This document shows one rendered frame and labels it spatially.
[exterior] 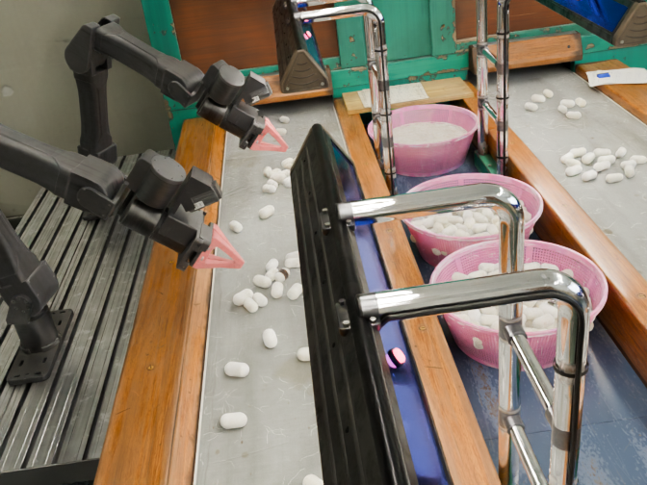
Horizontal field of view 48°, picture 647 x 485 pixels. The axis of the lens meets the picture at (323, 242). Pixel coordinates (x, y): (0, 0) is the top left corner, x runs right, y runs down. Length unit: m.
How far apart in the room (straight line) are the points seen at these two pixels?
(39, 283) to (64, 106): 1.90
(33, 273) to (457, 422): 0.74
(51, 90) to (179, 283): 1.96
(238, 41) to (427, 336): 1.18
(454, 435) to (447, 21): 1.36
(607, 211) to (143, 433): 0.91
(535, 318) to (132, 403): 0.60
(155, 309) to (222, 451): 0.34
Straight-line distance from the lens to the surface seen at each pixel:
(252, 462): 0.95
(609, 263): 1.24
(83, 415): 1.22
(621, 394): 1.13
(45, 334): 1.36
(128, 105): 3.10
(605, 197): 1.50
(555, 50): 2.11
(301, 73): 1.22
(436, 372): 1.00
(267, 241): 1.40
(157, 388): 1.06
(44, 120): 3.19
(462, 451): 0.90
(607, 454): 1.04
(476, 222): 1.41
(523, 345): 0.72
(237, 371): 1.07
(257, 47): 2.02
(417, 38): 2.06
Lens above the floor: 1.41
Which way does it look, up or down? 29 degrees down
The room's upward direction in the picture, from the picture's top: 8 degrees counter-clockwise
